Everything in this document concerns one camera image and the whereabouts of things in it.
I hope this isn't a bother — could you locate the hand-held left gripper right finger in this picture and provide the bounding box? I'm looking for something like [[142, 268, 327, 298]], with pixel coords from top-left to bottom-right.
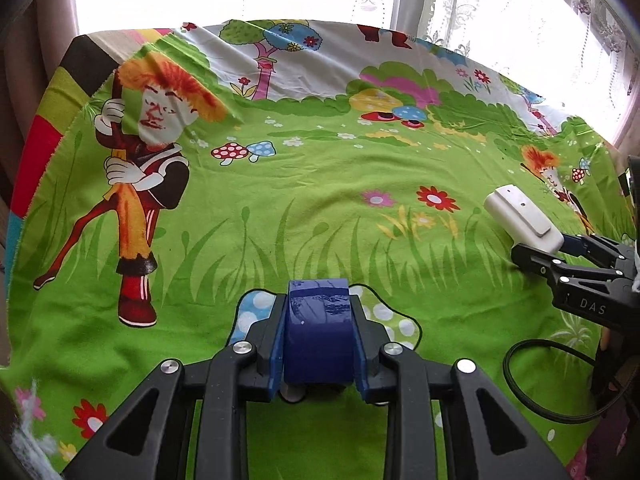
[[349, 294, 572, 480]]

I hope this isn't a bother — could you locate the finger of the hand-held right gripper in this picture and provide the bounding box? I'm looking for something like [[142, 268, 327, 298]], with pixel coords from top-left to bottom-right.
[[511, 241, 571, 288], [560, 231, 633, 266]]

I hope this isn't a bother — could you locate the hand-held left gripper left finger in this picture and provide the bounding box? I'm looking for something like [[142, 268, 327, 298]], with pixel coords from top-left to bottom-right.
[[62, 294, 291, 480]]

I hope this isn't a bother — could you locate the white plastic device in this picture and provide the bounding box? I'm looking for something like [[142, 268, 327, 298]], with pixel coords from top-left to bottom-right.
[[483, 185, 566, 256]]

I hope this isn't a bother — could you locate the dark blue box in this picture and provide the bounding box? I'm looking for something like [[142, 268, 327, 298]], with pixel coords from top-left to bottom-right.
[[282, 277, 357, 388]]

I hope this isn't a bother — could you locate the green cartoon printed blanket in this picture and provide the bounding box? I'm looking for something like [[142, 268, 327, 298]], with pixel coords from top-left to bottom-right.
[[0, 19, 638, 480]]

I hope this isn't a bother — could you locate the white lace curtain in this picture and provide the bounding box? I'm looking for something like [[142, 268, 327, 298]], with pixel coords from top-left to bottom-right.
[[320, 0, 640, 146]]

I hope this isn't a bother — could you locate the colourful striped bedding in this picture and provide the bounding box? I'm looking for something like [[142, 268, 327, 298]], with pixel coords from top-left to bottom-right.
[[5, 27, 186, 271]]

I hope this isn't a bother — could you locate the black looped cable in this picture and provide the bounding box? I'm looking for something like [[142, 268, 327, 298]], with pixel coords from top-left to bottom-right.
[[502, 339, 631, 423]]

